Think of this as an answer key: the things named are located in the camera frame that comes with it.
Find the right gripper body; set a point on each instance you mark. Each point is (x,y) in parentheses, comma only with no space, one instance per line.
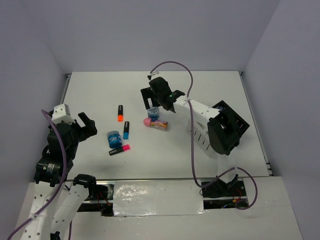
(157,96)

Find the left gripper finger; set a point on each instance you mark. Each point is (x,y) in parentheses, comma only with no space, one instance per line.
(84,118)
(90,128)

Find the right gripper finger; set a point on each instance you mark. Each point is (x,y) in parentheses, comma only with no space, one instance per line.
(168,104)
(148,97)

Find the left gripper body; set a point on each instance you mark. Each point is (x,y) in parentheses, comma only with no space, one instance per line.
(79,134)

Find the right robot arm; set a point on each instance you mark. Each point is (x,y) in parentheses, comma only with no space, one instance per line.
(219,126)

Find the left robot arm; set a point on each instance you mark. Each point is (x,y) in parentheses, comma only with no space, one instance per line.
(47,221)

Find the pink-capped pen tube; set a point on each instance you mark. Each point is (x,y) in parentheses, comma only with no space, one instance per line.
(162,125)

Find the orange highlighter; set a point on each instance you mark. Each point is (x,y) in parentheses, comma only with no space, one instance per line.
(120,113)

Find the blue highlighter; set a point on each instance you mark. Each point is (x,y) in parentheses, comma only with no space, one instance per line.
(126,130)

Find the pink highlighter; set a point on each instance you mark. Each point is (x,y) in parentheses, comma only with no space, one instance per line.
(120,149)

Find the white compartment organizer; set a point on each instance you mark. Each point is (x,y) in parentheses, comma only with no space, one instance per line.
(200,140)

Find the black tray container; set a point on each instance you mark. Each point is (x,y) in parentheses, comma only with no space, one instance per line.
(232,125)

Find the silver taped panel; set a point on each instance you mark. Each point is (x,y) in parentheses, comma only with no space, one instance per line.
(157,198)

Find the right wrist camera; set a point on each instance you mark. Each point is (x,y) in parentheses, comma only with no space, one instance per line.
(152,75)

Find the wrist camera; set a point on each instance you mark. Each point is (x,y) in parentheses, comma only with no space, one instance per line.
(61,114)
(152,75)

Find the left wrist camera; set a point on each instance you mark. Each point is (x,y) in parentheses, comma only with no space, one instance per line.
(61,114)

